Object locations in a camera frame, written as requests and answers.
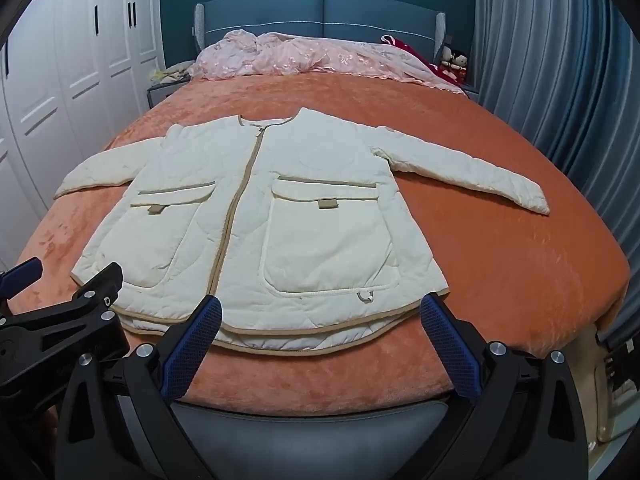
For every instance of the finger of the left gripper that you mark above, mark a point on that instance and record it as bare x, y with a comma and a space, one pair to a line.
107, 279
14, 281

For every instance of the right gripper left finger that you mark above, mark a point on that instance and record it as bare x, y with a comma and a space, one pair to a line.
93, 438

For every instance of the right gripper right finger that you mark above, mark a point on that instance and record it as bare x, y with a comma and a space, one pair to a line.
523, 418

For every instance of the cream quilted jacket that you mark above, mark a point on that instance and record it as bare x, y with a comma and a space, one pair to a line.
296, 225

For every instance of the grey bedside table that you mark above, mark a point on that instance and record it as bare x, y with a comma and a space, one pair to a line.
160, 92

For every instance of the white wardrobe with red stickers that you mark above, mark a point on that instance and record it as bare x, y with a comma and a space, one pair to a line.
74, 73

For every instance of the clutter on bedside table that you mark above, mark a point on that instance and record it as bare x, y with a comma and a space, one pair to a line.
173, 73

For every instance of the pink lace blanket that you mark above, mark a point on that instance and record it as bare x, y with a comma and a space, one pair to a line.
241, 53

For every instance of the red cloth item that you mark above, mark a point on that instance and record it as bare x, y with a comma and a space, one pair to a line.
425, 57

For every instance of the blue upholstered headboard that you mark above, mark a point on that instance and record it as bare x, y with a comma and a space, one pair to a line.
357, 20

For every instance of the blue grey curtain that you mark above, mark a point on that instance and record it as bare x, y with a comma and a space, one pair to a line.
565, 74

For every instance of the small plush doll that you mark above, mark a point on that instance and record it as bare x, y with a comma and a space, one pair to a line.
454, 64

